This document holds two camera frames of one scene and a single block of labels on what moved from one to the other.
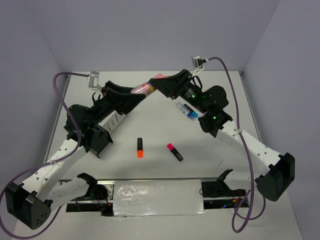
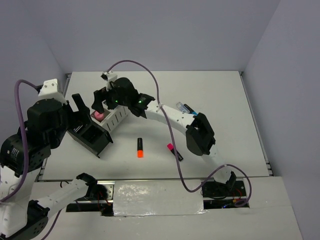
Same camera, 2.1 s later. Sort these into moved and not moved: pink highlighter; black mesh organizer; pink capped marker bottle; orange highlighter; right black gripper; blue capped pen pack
Moved: pink capped marker bottle; right black gripper
Not moved: pink highlighter; blue capped pen pack; black mesh organizer; orange highlighter
